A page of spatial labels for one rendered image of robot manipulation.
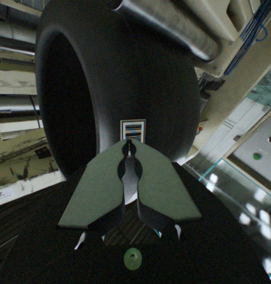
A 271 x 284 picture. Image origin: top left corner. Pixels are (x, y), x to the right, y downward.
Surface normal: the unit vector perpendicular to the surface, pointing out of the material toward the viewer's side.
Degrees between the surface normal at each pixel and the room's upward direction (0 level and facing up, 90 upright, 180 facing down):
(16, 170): 180
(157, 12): 88
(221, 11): 90
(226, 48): 90
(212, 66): 90
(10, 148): 162
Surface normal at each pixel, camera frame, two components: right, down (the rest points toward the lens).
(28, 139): 0.11, -0.64
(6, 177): 0.33, -0.74
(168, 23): 0.56, 0.75
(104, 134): -0.56, 0.25
